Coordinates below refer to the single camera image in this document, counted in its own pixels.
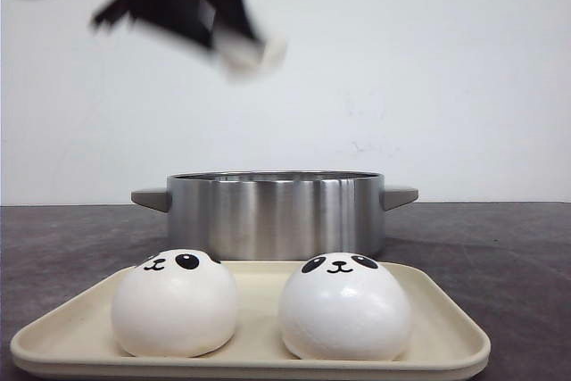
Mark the stainless steel steamer pot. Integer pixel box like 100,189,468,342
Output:
131,170,418,261

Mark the panda bun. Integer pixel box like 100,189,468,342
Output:
111,249,238,358
277,253,413,360
214,33,287,80

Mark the beige plastic tray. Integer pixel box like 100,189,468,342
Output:
10,261,491,380

